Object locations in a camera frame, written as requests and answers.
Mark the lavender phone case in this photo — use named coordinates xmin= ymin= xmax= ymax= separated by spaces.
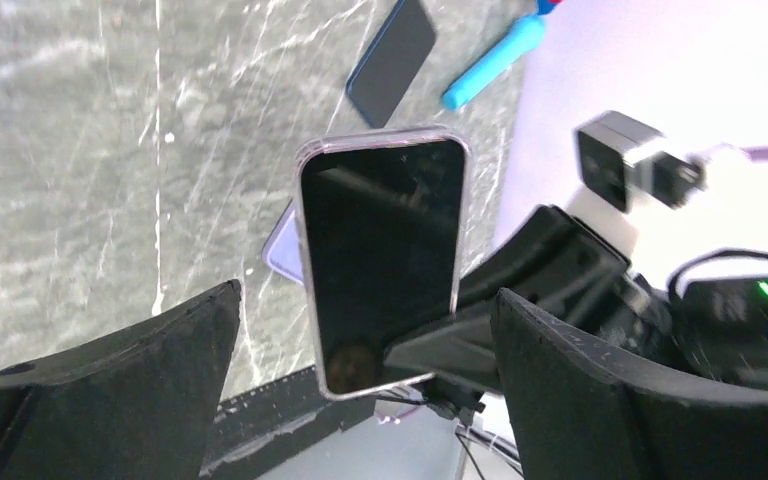
xmin=261 ymin=202 xmax=304 ymax=285

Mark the blue toy microphone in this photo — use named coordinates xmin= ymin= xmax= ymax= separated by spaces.
xmin=441 ymin=15 xmax=546 ymax=111

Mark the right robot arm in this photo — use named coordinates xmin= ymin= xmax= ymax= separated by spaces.
xmin=384 ymin=205 xmax=768 ymax=392

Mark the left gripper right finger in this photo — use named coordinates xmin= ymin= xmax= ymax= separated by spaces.
xmin=490 ymin=289 xmax=768 ymax=479

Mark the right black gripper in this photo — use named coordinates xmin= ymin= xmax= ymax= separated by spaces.
xmin=384 ymin=205 xmax=675 ymax=393

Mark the dark blue phone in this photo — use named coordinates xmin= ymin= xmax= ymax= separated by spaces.
xmin=345 ymin=0 xmax=437 ymax=129

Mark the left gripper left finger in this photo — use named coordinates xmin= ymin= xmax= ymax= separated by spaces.
xmin=0 ymin=280 xmax=241 ymax=479

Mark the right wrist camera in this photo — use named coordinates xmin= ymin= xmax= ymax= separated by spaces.
xmin=575 ymin=110 xmax=706 ymax=213

